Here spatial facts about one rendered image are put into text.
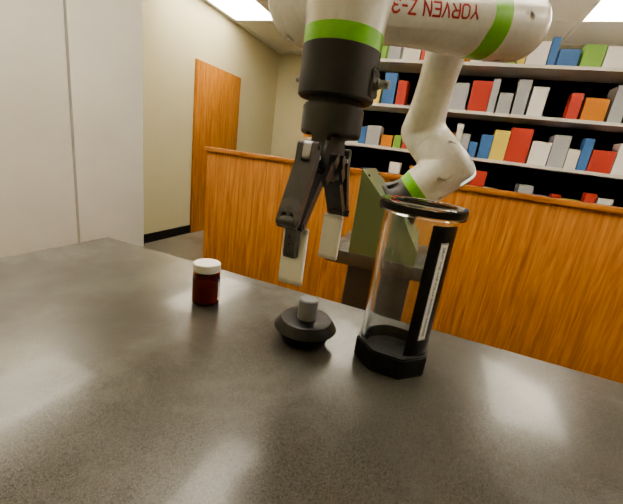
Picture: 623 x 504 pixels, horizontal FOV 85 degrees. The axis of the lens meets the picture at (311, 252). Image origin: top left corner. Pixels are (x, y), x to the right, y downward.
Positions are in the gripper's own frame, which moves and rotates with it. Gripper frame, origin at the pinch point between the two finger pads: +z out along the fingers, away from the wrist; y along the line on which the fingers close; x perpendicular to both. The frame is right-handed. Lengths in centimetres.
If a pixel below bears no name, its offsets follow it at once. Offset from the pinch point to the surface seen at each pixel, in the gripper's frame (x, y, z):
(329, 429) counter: -9.5, -13.9, 12.5
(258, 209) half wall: 113, 181, 31
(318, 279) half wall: 58, 182, 72
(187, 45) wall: 283, 290, -109
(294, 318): 1.1, -0.8, 8.8
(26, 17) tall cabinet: 236, 104, -68
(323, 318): -2.4, 1.8, 8.8
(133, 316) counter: 23.7, -8.5, 12.4
